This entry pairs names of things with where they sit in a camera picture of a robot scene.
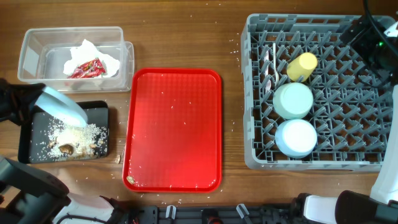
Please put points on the white napkin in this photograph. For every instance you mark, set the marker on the white napkin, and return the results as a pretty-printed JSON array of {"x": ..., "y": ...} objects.
[{"x": 87, "y": 52}]

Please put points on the red serving tray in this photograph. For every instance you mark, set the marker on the red serving tray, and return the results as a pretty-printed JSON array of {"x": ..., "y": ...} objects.
[{"x": 174, "y": 137}]

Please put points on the black tray bin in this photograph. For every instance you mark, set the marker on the black tray bin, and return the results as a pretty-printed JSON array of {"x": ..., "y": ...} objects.
[{"x": 34, "y": 131}]

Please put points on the green bowl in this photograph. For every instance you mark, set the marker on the green bowl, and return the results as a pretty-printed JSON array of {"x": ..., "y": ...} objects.
[{"x": 293, "y": 101}]

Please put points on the white plastic spoon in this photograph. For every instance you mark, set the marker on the white plastic spoon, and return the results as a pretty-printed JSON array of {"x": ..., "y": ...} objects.
[{"x": 274, "y": 64}]

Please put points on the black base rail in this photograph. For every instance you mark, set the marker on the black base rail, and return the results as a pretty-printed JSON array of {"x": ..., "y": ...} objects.
[{"x": 266, "y": 214}]

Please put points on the food scraps and rice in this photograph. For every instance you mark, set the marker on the food scraps and rice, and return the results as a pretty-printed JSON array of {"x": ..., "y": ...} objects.
[{"x": 64, "y": 142}]

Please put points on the large light blue plate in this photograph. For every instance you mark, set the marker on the large light blue plate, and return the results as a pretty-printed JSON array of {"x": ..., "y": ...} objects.
[{"x": 62, "y": 107}]

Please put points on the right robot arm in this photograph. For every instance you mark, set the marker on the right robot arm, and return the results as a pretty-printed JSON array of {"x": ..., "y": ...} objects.
[{"x": 351, "y": 207}]

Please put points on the food crumb on table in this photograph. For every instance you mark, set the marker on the food crumb on table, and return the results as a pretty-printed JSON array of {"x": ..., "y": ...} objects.
[{"x": 118, "y": 159}]

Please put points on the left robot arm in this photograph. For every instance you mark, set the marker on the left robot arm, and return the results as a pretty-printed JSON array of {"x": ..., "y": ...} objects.
[{"x": 42, "y": 197}]

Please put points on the yellow cup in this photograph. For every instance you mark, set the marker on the yellow cup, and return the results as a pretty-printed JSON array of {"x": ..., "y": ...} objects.
[{"x": 303, "y": 66}]

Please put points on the clear plastic bin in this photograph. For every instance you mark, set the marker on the clear plastic bin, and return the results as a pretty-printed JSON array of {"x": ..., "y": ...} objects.
[{"x": 44, "y": 52}]

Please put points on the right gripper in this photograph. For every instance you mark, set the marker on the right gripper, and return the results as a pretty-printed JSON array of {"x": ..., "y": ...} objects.
[{"x": 362, "y": 43}]

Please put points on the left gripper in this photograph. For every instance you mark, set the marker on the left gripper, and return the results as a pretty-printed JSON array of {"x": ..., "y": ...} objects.
[{"x": 23, "y": 101}]

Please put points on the small light blue bowl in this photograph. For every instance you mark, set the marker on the small light blue bowl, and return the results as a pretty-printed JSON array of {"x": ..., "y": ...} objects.
[{"x": 296, "y": 138}]

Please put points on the white plastic fork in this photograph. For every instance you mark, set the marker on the white plastic fork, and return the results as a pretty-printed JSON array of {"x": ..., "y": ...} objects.
[{"x": 266, "y": 72}]

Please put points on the grey dishwasher rack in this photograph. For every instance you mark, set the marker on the grey dishwasher rack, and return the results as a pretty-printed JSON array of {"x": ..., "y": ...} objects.
[{"x": 350, "y": 113}]

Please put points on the red candy wrapper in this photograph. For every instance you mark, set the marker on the red candy wrapper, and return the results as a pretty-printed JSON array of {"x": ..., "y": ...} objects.
[{"x": 91, "y": 69}]

